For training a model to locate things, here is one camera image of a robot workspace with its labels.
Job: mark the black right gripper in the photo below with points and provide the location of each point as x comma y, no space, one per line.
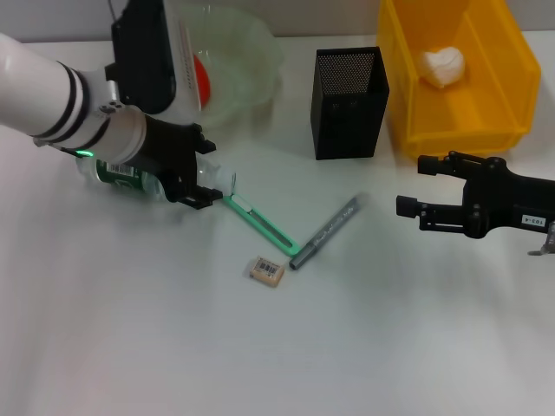
498,203

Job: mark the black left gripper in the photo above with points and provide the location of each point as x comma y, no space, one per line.
173,151

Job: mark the clear green-label water bottle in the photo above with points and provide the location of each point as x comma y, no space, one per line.
126,182

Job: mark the orange fruit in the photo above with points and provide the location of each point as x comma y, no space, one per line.
204,82

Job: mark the white paper ball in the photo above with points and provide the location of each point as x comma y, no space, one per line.
442,67

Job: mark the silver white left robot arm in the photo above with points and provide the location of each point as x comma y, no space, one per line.
34,95

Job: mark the green utility knife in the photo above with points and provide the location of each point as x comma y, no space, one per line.
264,225

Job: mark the black mesh pen holder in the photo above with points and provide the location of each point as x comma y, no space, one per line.
347,125

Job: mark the grey marker pen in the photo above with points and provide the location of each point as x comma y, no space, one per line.
325,232

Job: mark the green glass fruit bowl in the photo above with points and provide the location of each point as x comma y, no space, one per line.
247,65

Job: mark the beige barcode eraser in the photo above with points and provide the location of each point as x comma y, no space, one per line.
266,269

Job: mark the yellow plastic bin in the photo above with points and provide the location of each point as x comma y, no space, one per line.
464,117

